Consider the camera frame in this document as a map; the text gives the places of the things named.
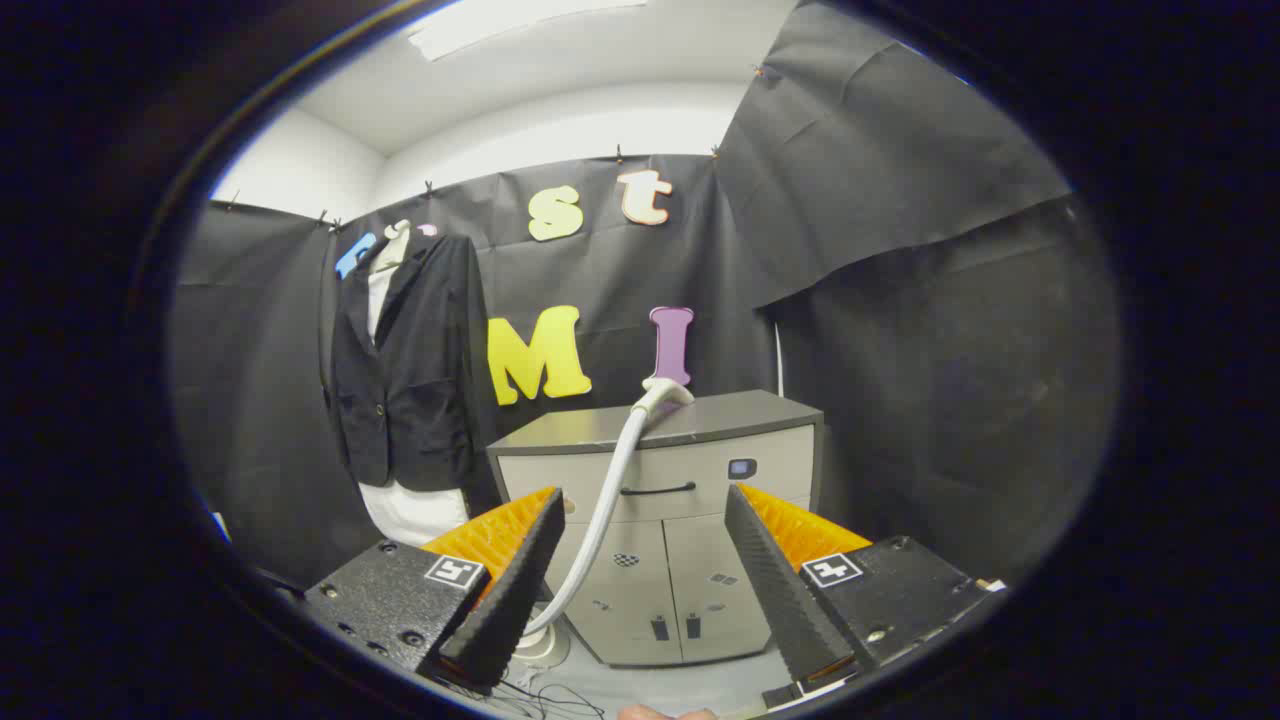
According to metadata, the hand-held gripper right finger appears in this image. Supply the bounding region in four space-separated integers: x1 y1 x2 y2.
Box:
724 483 1006 713

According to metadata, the black backdrop cloth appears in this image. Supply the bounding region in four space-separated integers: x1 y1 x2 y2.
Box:
168 0 1121 591

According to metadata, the white garment steamer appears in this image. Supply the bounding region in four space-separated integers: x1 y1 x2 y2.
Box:
520 377 696 641

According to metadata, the grey cabinet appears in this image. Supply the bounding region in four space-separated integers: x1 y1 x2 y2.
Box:
487 390 826 668

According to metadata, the black jacket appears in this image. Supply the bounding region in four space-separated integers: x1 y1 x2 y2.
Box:
328 232 501 516

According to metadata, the white mannequin torso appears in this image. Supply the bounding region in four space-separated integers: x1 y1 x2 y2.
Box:
358 218 471 549

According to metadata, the ceiling light panel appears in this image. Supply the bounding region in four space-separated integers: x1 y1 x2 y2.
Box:
405 0 651 63

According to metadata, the grey steamer base unit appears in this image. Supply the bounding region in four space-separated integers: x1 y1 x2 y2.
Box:
510 620 571 669

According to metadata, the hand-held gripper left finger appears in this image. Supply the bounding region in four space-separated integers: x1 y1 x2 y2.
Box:
303 486 567 691

